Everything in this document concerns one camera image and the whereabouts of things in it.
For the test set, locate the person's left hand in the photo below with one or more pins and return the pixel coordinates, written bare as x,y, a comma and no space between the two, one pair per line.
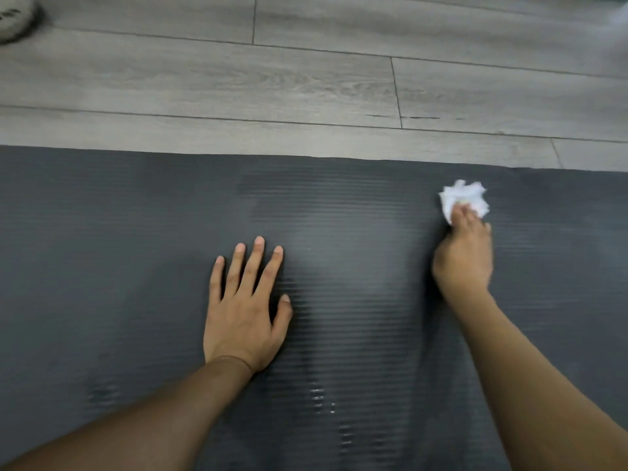
240,323

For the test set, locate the person's right hand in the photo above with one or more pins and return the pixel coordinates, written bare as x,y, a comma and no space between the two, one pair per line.
463,264

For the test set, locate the white wipe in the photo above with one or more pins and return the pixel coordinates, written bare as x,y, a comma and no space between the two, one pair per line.
463,193

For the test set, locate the dark grey yoga mat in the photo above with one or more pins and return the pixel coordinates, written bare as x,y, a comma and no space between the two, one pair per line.
98,240

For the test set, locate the person's right forearm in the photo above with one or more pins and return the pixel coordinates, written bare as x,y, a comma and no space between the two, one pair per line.
539,387

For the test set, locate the person's left forearm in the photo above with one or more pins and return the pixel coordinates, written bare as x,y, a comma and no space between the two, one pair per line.
137,426

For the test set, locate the white round object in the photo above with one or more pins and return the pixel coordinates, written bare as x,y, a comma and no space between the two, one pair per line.
14,17

